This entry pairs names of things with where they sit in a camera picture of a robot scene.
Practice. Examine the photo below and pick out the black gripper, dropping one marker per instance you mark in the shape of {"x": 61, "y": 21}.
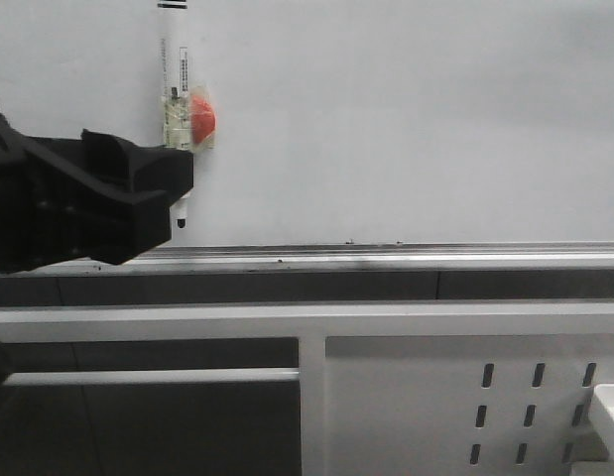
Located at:
{"x": 99, "y": 197}

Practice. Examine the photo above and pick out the red round magnet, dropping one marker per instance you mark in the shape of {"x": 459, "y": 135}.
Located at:
{"x": 202, "y": 119}

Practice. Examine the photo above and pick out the white black whiteboard marker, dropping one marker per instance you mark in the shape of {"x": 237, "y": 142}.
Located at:
{"x": 173, "y": 29}

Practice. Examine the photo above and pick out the white whiteboard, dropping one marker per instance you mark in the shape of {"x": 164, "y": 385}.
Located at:
{"x": 446, "y": 133}

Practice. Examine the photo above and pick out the white perforated pegboard panel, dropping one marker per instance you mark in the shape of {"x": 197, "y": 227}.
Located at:
{"x": 463, "y": 405}

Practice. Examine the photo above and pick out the upper white plastic tray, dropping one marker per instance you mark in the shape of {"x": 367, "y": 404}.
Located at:
{"x": 601, "y": 415}

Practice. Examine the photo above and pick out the white metal stand frame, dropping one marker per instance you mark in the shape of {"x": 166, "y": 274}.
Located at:
{"x": 311, "y": 325}

